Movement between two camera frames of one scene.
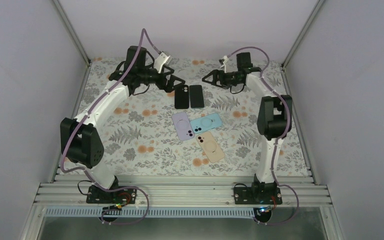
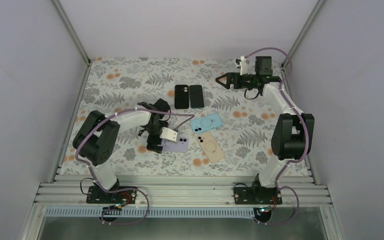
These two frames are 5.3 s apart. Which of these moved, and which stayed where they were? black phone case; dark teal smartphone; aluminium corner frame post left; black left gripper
Moved: black left gripper
Stayed: dark teal smartphone; black phone case; aluminium corner frame post left
